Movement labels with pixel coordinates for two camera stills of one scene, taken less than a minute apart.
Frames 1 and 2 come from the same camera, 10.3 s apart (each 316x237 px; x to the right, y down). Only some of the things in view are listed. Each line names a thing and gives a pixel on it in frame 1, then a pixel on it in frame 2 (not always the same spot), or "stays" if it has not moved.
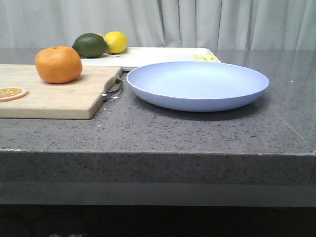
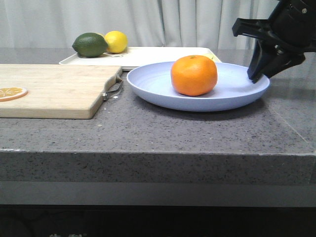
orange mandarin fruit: [59, 64] → [194, 75]
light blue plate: [197, 86] stays
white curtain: [244, 24] stays
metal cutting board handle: [105, 96] stays
